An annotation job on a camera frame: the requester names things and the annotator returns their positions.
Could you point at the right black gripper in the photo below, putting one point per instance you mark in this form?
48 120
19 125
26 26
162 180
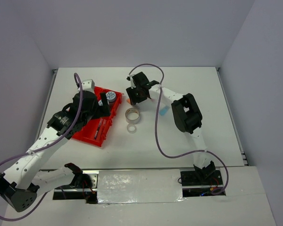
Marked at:
134 99

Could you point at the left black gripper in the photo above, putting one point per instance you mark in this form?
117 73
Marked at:
105 108

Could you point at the red pen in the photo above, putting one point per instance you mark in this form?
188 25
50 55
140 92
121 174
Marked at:
98 128

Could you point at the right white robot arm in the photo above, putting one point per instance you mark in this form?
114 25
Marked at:
186 113

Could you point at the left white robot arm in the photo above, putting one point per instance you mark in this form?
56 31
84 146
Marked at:
23 182

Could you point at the red compartment organizer tray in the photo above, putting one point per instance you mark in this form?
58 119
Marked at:
95 131

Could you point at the large clear tape roll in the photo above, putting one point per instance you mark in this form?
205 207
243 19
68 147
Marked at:
132 116

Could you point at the blue capped highlighter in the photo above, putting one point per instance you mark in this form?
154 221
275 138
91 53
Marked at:
163 110

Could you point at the small clear tape roll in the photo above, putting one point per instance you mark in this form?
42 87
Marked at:
131 128

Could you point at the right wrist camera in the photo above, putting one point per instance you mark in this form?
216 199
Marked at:
130 79

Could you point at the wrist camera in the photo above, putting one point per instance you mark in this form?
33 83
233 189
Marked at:
88 85
130 79

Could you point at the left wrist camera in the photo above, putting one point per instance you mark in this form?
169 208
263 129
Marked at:
88 85

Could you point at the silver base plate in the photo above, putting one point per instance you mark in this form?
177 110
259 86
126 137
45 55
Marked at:
143 186

